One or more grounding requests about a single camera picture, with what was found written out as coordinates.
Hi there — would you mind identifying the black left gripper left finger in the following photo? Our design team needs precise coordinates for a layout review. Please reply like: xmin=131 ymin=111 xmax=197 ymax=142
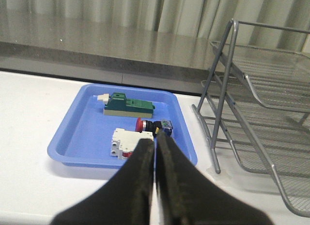
xmin=51 ymin=139 xmax=155 ymax=225

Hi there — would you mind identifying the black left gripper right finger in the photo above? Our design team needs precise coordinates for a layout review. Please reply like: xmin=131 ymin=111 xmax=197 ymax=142
xmin=156 ymin=132 xmax=272 ymax=225

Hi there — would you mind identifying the red emergency stop button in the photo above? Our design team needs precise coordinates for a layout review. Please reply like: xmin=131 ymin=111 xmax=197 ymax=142
xmin=135 ymin=118 xmax=173 ymax=137

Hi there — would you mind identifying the mesh rack tray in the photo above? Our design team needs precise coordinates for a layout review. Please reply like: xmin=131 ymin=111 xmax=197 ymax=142
xmin=213 ymin=94 xmax=310 ymax=217
xmin=209 ymin=40 xmax=310 ymax=114
xmin=194 ymin=75 xmax=310 ymax=178

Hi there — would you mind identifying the white circuit breaker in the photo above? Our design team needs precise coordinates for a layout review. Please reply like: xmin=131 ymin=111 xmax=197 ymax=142
xmin=110 ymin=128 xmax=154 ymax=160

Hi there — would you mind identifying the blue plastic tray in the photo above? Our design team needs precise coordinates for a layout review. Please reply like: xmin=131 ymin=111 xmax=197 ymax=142
xmin=47 ymin=84 xmax=198 ymax=169

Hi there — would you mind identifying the green beige terminal block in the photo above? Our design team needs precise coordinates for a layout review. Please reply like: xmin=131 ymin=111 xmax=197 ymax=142
xmin=97 ymin=92 xmax=155 ymax=118

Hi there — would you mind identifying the grey stone counter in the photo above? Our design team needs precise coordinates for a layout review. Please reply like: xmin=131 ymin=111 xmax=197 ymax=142
xmin=0 ymin=10 xmax=214 ymax=94

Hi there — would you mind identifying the silver mesh rack frame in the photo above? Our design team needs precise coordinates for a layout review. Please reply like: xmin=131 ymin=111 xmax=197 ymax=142
xmin=192 ymin=19 xmax=310 ymax=174

